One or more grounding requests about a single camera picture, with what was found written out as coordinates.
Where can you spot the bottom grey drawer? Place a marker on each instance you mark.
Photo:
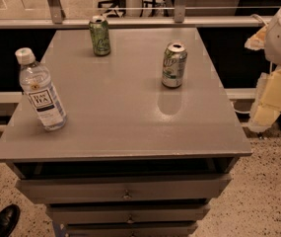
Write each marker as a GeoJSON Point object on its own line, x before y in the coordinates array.
{"type": "Point", "coordinates": [153, 229]}

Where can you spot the white padded gripper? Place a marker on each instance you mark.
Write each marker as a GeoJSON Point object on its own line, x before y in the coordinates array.
{"type": "Point", "coordinates": [266, 105]}

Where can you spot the black leather shoe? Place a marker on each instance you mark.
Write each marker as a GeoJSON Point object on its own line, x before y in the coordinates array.
{"type": "Point", "coordinates": [9, 217]}

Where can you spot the white green 7up can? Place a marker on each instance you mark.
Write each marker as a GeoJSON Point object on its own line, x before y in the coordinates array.
{"type": "Point", "coordinates": [174, 62]}

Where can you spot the clear plastic tea bottle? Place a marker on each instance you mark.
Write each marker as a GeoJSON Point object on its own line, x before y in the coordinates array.
{"type": "Point", "coordinates": [36, 82]}

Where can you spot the black office chair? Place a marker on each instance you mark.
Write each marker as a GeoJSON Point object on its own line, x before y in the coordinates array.
{"type": "Point", "coordinates": [113, 0]}

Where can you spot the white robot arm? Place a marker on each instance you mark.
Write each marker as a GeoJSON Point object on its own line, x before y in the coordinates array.
{"type": "Point", "coordinates": [268, 38]}

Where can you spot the green soda can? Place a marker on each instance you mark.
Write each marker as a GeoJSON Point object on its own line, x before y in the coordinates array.
{"type": "Point", "coordinates": [98, 27]}

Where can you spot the top grey drawer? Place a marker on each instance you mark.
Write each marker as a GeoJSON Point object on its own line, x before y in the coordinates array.
{"type": "Point", "coordinates": [123, 188]}

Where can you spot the middle grey drawer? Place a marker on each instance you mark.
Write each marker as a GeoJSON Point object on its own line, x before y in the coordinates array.
{"type": "Point", "coordinates": [129, 214]}

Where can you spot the grey drawer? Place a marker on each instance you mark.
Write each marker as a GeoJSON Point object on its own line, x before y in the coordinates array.
{"type": "Point", "coordinates": [123, 188]}
{"type": "Point", "coordinates": [153, 229]}
{"type": "Point", "coordinates": [129, 214]}

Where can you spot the metal window railing frame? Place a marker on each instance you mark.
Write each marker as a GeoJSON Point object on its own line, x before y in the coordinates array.
{"type": "Point", "coordinates": [76, 14]}

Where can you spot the grey drawer cabinet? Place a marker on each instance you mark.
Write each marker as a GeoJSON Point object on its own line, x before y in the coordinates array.
{"type": "Point", "coordinates": [122, 120]}

